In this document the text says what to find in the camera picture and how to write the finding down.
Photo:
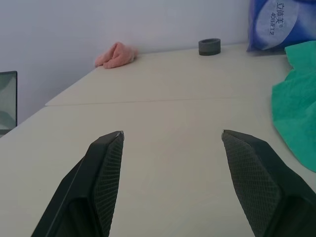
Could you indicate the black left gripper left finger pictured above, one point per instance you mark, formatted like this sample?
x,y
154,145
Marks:
x,y
98,185

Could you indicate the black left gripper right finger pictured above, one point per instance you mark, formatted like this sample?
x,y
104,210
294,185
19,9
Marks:
x,y
266,187

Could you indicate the teal green garment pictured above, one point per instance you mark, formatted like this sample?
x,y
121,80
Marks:
x,y
296,103

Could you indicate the black framed monitor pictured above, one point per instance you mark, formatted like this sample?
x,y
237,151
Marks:
x,y
7,98

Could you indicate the pink fluffy cloth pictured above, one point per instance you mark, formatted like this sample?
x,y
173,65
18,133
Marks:
x,y
116,56

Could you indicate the dark grey tape roll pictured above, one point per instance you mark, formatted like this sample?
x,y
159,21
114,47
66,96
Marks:
x,y
209,47

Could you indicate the purple blue tissue roll pack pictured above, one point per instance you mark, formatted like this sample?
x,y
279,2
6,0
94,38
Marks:
x,y
271,24

